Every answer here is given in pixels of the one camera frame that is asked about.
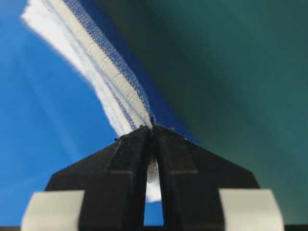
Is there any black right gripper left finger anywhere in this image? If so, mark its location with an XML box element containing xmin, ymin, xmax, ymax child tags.
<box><xmin>21</xmin><ymin>127</ymin><xmax>150</xmax><ymax>231</ymax></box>

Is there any blue table cloth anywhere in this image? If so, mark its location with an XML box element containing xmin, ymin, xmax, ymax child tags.
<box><xmin>0</xmin><ymin>0</ymin><xmax>200</xmax><ymax>227</ymax></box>

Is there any white blue striped towel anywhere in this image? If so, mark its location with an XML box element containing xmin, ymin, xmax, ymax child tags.
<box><xmin>20</xmin><ymin>0</ymin><xmax>162</xmax><ymax>203</ymax></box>

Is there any green backdrop sheet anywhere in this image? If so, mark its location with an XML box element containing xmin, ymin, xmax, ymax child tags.
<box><xmin>95</xmin><ymin>0</ymin><xmax>308</xmax><ymax>226</ymax></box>

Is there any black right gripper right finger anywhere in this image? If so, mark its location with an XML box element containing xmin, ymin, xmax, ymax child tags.
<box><xmin>153</xmin><ymin>126</ymin><xmax>284</xmax><ymax>231</ymax></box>

